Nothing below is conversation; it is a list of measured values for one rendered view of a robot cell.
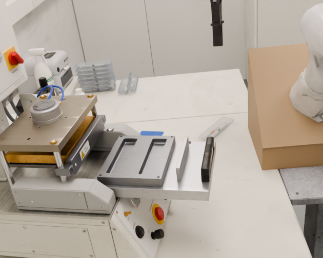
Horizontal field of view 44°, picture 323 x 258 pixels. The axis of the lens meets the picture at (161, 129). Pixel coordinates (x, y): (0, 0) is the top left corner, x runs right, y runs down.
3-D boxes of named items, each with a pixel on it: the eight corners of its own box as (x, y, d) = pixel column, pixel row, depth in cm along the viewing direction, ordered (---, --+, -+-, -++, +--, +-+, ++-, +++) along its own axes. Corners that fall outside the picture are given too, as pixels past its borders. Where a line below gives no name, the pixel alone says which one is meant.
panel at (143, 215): (153, 263, 104) (113, 213, 98) (173, 191, 130) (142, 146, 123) (159, 262, 104) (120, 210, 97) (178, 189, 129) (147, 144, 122)
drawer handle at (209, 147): (201, 181, 97) (200, 168, 95) (207, 148, 110) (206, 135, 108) (209, 181, 97) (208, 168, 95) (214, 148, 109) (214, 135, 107)
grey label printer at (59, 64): (18, 95, 203) (8, 64, 195) (34, 80, 220) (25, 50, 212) (64, 93, 199) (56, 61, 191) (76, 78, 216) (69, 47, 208)
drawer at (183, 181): (93, 198, 102) (87, 174, 98) (118, 151, 121) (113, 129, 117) (208, 203, 96) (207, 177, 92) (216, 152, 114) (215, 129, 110)
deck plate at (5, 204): (-54, 211, 106) (-55, 208, 106) (13, 141, 135) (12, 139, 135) (110, 220, 96) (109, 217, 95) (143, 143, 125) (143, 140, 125)
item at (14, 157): (9, 167, 103) (-2, 135, 99) (46, 125, 122) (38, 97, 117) (71, 169, 100) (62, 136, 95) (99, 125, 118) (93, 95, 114)
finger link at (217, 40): (222, 23, 124) (222, 24, 124) (222, 45, 128) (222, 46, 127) (212, 24, 125) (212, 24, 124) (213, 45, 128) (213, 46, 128)
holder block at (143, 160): (98, 184, 101) (96, 176, 100) (120, 142, 118) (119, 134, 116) (162, 187, 97) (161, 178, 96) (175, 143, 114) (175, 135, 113)
